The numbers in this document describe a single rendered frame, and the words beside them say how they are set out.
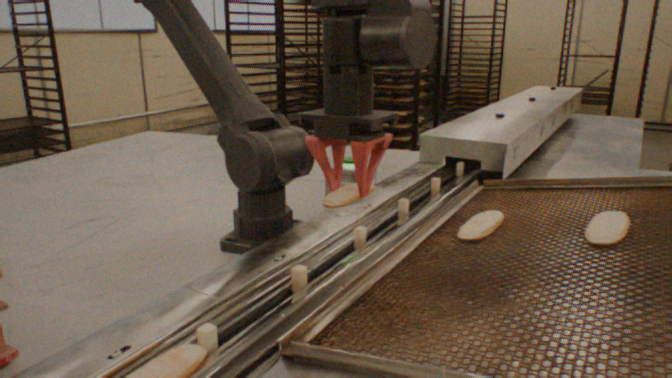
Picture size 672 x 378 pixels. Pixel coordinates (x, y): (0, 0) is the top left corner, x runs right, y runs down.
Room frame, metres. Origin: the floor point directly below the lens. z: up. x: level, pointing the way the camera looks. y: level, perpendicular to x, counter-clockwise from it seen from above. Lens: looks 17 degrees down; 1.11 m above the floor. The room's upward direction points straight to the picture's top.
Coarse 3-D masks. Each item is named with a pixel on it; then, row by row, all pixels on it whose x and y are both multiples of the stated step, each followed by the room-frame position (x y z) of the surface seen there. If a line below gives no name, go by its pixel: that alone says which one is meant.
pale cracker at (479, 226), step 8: (480, 216) 0.56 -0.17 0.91; (488, 216) 0.56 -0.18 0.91; (496, 216) 0.56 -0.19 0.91; (464, 224) 0.54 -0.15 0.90; (472, 224) 0.54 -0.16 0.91; (480, 224) 0.53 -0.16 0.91; (488, 224) 0.53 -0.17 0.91; (496, 224) 0.54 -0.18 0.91; (464, 232) 0.52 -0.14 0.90; (472, 232) 0.52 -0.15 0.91; (480, 232) 0.52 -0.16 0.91; (488, 232) 0.52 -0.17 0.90; (464, 240) 0.51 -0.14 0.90; (472, 240) 0.51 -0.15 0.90
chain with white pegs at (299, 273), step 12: (588, 84) 3.04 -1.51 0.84; (468, 168) 1.05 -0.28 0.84; (432, 180) 0.86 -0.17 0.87; (432, 192) 0.86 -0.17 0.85; (360, 228) 0.62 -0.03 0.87; (384, 228) 0.70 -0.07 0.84; (360, 240) 0.62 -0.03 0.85; (348, 252) 0.61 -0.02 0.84; (300, 276) 0.50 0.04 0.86; (300, 288) 0.50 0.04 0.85; (264, 312) 0.46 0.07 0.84; (204, 324) 0.39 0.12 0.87; (204, 336) 0.38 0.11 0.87; (216, 336) 0.39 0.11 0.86; (228, 336) 0.41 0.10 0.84; (216, 348) 0.38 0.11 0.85
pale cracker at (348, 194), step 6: (348, 186) 0.60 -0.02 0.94; (354, 186) 0.59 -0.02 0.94; (372, 186) 0.61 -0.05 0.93; (330, 192) 0.57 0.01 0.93; (336, 192) 0.57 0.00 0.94; (342, 192) 0.57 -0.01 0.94; (348, 192) 0.57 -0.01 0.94; (354, 192) 0.58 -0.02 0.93; (330, 198) 0.56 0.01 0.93; (336, 198) 0.55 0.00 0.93; (342, 198) 0.55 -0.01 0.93; (348, 198) 0.56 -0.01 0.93; (354, 198) 0.56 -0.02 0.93; (360, 198) 0.57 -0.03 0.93; (324, 204) 0.55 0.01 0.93; (330, 204) 0.55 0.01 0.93; (336, 204) 0.54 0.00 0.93; (342, 204) 0.55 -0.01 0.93; (348, 204) 0.55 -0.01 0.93
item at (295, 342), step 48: (480, 192) 0.72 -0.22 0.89; (528, 192) 0.68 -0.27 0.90; (576, 192) 0.65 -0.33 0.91; (624, 192) 0.62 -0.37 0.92; (432, 240) 0.53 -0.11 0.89; (480, 240) 0.51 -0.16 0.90; (528, 240) 0.49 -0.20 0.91; (576, 240) 0.47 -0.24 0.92; (624, 240) 0.45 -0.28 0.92; (384, 288) 0.42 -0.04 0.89; (432, 288) 0.40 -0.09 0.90; (480, 288) 0.39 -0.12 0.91; (576, 288) 0.37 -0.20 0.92; (624, 288) 0.35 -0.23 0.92; (288, 336) 0.33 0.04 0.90; (336, 336) 0.34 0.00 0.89; (384, 336) 0.33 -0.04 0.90; (432, 336) 0.32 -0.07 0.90; (480, 336) 0.31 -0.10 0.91; (624, 336) 0.29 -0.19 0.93
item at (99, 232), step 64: (0, 192) 0.94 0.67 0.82; (64, 192) 0.94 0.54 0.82; (128, 192) 0.94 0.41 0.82; (192, 192) 0.94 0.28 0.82; (320, 192) 0.94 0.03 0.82; (0, 256) 0.64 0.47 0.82; (64, 256) 0.64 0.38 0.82; (128, 256) 0.64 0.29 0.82; (192, 256) 0.64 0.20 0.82; (0, 320) 0.48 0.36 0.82; (64, 320) 0.48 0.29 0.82
